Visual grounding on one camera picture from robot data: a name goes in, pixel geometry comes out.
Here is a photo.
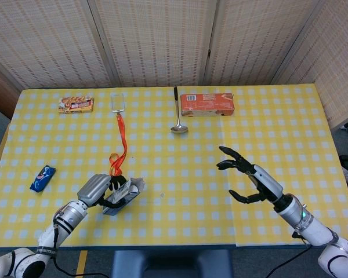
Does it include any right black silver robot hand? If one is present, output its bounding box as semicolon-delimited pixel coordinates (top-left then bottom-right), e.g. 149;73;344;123
216;146;284;205

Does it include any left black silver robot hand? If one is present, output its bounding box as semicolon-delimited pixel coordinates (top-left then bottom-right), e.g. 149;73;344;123
77;173;128;210

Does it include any blue white toothpaste box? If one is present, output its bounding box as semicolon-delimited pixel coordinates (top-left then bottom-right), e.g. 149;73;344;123
101;177;145;215

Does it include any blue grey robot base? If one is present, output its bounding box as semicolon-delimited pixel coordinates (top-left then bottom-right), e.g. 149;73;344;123
111;249;234;278

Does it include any yellow snack packet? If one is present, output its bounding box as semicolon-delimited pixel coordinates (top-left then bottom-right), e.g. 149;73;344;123
57;96;95;114

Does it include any orange carton box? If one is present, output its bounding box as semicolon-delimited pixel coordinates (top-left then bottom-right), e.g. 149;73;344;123
180;93;236;118

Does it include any blue snack packet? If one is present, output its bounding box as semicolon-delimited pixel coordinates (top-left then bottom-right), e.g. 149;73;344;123
30;164;57;192

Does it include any yellow white checkered tablecloth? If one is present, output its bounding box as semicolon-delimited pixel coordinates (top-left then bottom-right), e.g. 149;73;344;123
0;83;348;250

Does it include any clear badge holder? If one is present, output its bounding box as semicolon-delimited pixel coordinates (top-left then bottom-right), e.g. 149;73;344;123
110;92;126;114

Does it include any brown wooden board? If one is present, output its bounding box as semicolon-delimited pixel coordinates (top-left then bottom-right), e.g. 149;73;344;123
0;60;21;119

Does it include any woven folding screen panel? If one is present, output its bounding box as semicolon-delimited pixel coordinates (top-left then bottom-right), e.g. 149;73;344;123
271;0;348;130
0;0;117;90
204;0;327;86
88;0;218;87

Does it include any orange lanyard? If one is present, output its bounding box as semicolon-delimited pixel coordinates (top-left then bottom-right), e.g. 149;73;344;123
109;112;128;177

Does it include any black cable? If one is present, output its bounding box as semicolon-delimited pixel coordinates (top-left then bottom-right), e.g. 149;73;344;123
52;214;111;278
266;231;313;278

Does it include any metal ladle black handle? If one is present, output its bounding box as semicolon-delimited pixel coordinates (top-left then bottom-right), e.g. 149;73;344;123
170;85;189;134

